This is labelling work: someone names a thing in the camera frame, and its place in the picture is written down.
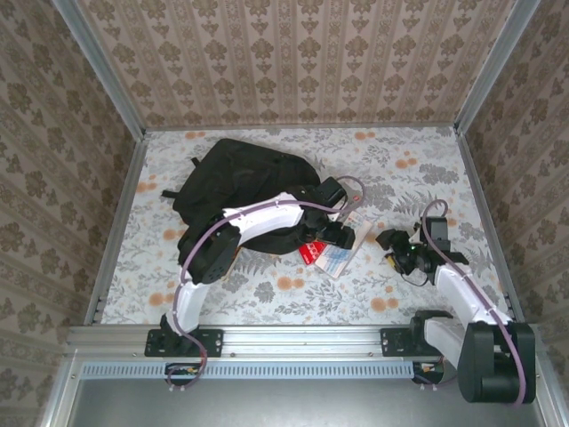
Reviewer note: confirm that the red white blue booklet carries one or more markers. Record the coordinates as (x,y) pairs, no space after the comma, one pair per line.
(342,262)

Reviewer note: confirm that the black backpack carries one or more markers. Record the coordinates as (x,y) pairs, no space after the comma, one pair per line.
(240,169)

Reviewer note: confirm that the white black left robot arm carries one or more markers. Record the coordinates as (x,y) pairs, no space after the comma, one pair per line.
(266,218)

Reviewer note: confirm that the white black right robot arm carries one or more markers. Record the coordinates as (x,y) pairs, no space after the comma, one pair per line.
(462,289)

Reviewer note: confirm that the floral table cover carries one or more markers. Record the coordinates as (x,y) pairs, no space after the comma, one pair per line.
(311,302)

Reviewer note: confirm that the grey metal panel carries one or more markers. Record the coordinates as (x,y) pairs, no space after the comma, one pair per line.
(289,405)

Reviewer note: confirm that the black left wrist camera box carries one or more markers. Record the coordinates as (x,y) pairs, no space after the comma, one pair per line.
(328,191)

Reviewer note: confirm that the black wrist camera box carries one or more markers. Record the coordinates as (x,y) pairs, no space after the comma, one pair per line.
(435,229)
(328,191)

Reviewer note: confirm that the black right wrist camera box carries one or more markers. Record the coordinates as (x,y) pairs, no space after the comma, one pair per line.
(435,229)

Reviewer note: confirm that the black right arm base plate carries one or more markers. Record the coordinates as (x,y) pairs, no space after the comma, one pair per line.
(393,342)

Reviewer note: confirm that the aluminium table side rail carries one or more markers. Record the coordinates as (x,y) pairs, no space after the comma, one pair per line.
(117,231)
(488,222)

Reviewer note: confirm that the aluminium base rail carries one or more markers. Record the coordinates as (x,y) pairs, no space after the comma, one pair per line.
(302,340)

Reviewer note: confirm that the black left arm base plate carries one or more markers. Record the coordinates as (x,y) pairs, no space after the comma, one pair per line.
(209,342)

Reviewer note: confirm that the aluminium corner post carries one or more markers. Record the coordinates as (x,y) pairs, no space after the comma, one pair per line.
(493,66)
(102,66)

